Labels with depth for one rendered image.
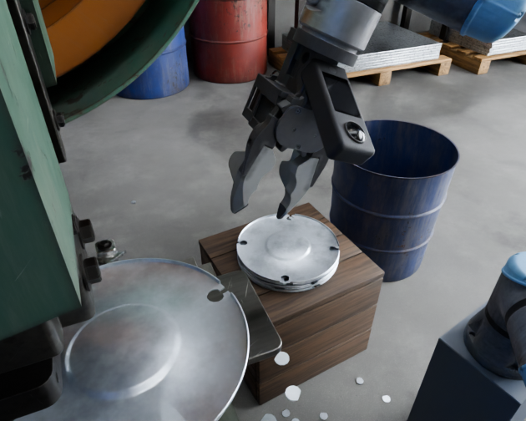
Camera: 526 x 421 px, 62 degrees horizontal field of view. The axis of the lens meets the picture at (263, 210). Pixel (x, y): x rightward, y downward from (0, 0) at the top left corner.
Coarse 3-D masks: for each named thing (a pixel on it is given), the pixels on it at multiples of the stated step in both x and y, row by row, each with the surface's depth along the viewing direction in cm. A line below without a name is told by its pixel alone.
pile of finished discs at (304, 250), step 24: (264, 216) 134; (288, 216) 135; (240, 240) 126; (264, 240) 126; (288, 240) 126; (312, 240) 126; (336, 240) 126; (240, 264) 121; (264, 264) 118; (288, 264) 118; (312, 264) 118; (336, 264) 121; (288, 288) 114; (312, 288) 116
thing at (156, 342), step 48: (96, 288) 58; (144, 288) 58; (192, 288) 58; (96, 336) 51; (144, 336) 51; (192, 336) 52; (240, 336) 52; (96, 384) 47; (144, 384) 47; (192, 384) 47
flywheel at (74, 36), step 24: (48, 0) 60; (72, 0) 59; (96, 0) 59; (120, 0) 60; (144, 0) 61; (48, 24) 59; (72, 24) 60; (96, 24) 61; (120, 24) 62; (72, 48) 61; (96, 48) 62
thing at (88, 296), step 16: (80, 224) 43; (80, 240) 42; (80, 256) 38; (80, 272) 37; (96, 272) 39; (80, 288) 38; (64, 320) 39; (80, 320) 40; (16, 336) 35; (32, 336) 35; (48, 336) 36; (0, 352) 35; (16, 352) 36; (32, 352) 36; (48, 352) 37; (0, 368) 36
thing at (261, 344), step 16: (240, 272) 61; (224, 288) 59; (240, 288) 59; (240, 304) 56; (256, 304) 56; (256, 320) 54; (256, 336) 52; (272, 336) 52; (256, 352) 51; (272, 352) 51
